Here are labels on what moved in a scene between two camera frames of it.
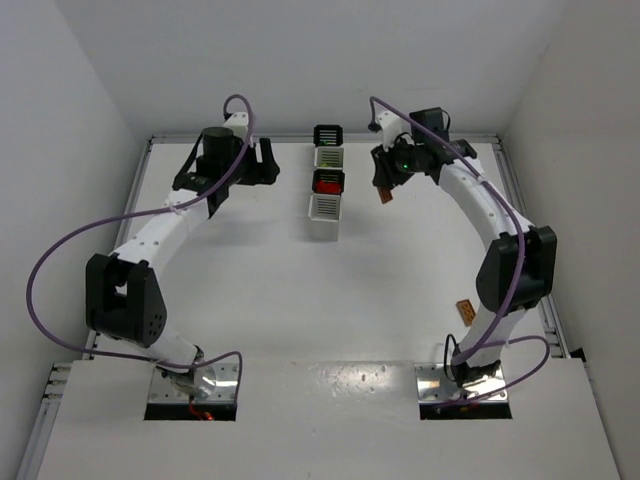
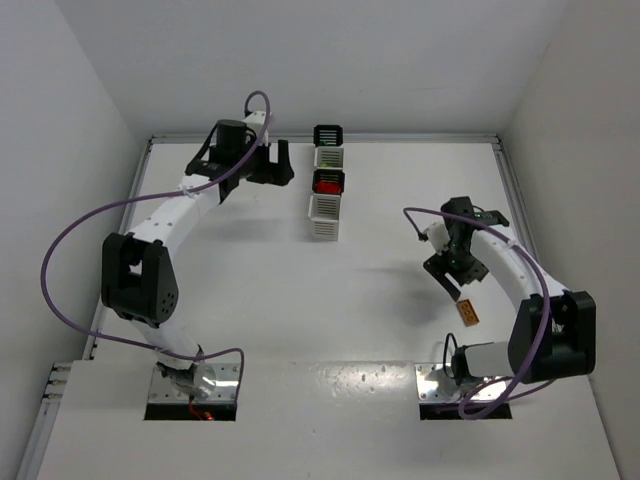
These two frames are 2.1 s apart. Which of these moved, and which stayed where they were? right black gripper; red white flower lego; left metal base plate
Moved: right black gripper
Stayed: left metal base plate; red white flower lego
